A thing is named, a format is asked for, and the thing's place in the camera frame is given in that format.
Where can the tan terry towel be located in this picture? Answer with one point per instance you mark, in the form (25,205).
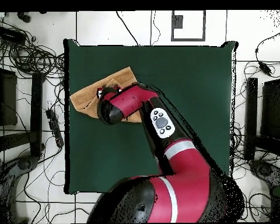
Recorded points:
(86,98)

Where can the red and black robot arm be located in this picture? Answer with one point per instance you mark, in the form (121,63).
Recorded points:
(182,175)

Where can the black power strip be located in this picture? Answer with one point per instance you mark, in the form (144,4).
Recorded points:
(54,127)

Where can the dark green table cloth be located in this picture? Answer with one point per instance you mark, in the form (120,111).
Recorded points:
(189,81)

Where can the grey stand leg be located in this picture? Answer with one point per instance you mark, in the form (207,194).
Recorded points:
(263,170)
(23,163)

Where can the person's foot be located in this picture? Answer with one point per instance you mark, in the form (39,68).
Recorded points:
(23,17)

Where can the black electronics box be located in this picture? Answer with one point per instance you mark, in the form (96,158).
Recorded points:
(9,35)

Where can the black power adapter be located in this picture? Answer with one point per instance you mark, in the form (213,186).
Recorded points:
(264,68)

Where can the black metal frame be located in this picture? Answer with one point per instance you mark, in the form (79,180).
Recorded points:
(275,105)
(36,105)

